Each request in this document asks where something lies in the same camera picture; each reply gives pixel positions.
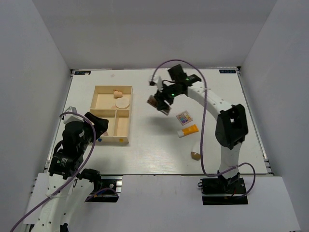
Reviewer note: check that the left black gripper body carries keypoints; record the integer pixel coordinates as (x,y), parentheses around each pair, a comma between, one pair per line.
(100,128)

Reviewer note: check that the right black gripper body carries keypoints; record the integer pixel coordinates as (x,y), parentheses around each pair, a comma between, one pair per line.
(168,94)

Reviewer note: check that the nude tan eyeshadow palette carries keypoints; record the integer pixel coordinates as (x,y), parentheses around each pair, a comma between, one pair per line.
(159,105)

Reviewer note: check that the round white powder puff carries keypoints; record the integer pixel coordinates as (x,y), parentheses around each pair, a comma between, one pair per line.
(122,103)

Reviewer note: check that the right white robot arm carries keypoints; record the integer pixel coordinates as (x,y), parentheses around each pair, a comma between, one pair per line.
(231,122)

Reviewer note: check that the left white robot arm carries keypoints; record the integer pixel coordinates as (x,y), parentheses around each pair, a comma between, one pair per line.
(69,183)

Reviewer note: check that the wooden compartment box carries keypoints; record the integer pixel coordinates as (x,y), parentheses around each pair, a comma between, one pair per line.
(119,119)

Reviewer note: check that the colourful square eyeshadow palette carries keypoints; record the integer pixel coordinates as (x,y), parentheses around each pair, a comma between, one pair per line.
(184,117)

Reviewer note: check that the orange sunscreen tube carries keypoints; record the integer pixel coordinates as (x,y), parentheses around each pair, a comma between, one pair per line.
(187,131)

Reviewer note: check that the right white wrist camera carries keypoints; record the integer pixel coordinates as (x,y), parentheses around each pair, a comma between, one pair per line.
(156,80)

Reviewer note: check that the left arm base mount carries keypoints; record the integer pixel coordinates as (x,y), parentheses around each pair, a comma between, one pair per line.
(104,188)

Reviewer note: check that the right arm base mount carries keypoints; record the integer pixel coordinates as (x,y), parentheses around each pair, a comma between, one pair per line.
(214,193)

